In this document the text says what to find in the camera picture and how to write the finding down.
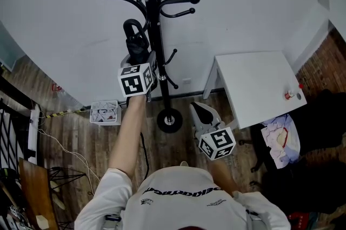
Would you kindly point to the small wooden block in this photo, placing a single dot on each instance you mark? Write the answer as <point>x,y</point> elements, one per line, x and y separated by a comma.
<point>42,222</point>

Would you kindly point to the red bag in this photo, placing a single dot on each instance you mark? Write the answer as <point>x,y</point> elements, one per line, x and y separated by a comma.
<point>298,220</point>

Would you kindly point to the white printed t-shirt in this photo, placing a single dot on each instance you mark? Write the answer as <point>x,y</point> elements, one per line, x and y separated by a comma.
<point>183,204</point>

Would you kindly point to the plastic bottle with red cap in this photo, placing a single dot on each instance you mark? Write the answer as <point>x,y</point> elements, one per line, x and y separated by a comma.
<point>289,94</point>

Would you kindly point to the beige oblong object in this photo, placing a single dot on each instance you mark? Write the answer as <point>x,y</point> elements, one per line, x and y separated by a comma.
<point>54,186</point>
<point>59,201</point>

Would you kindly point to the brown wooden board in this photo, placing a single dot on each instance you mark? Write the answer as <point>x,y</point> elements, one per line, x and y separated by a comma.
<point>36,191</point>

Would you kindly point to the pile of pale clothes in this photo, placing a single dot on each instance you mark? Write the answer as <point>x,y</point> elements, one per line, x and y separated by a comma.
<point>281,139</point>

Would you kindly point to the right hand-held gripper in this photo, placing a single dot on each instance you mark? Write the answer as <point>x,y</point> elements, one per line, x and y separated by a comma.
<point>217,143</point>

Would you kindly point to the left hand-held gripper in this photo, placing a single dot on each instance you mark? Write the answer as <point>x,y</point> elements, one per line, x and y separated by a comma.
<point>132,83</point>

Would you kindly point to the small grey disc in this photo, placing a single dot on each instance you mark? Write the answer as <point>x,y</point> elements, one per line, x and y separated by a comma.
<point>298,96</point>

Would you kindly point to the black lattice rack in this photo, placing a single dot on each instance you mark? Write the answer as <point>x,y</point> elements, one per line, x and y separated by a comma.
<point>10,137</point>

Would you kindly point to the clear crushed plastic bottle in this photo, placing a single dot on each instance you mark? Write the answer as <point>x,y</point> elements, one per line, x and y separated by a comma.
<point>58,87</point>

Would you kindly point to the black metal coat rack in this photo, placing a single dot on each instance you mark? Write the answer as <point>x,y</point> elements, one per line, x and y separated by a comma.
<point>155,34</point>

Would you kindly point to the person's white shoe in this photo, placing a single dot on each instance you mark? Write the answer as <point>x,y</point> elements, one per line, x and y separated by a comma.
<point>183,163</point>

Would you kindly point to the white power strip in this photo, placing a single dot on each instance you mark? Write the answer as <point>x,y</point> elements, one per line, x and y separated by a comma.
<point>33,129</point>

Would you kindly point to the white table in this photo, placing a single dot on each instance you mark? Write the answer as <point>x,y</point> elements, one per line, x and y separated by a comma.
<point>256,83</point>

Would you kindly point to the black office chair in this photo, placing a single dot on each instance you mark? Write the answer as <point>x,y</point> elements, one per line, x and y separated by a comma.
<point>321,126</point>

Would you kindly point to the white wall power outlet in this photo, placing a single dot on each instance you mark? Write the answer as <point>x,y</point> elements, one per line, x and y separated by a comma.
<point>186,80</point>

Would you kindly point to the person's right forearm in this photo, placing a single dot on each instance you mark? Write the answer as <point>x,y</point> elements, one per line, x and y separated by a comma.
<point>223,177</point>

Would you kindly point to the yellow black striped strip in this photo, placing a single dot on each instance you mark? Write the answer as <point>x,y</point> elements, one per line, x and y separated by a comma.
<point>65,113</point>

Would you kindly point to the person's left forearm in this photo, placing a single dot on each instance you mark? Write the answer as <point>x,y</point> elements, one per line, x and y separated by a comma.
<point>129,131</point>

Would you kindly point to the white bin with papers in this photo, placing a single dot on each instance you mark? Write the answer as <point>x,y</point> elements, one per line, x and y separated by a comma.
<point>105,114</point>

